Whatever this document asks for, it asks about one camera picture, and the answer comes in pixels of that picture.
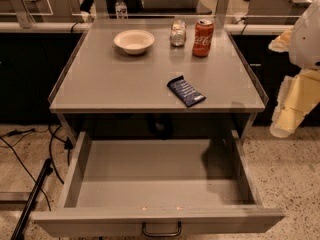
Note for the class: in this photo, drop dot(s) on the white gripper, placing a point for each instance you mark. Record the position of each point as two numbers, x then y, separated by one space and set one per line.
307 40

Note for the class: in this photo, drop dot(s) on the blue rxbar blueberry wrapper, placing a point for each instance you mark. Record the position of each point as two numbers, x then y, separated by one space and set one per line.
185 91

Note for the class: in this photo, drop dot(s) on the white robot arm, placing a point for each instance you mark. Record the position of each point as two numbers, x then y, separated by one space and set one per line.
304 49

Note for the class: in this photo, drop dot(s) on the grey open drawer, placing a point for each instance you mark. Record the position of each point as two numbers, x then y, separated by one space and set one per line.
113 186

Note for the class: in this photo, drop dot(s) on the red coca-cola can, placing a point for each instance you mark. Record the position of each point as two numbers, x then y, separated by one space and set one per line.
203 36

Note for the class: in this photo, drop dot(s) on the clear glass jar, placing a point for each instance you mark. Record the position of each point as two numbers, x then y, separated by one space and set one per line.
178 33

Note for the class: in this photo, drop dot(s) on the white bowl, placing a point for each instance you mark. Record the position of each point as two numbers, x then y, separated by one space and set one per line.
134 42

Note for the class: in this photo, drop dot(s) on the grey cabinet table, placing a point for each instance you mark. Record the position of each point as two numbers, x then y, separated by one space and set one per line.
101 78

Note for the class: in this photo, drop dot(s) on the clear water bottle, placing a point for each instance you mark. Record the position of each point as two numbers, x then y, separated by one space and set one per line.
121 9

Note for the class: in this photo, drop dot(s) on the black bar on floor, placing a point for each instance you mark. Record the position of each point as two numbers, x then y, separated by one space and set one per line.
22 222

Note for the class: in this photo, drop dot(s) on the dark metal drawer handle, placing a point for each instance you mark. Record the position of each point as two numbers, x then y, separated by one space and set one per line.
161 231

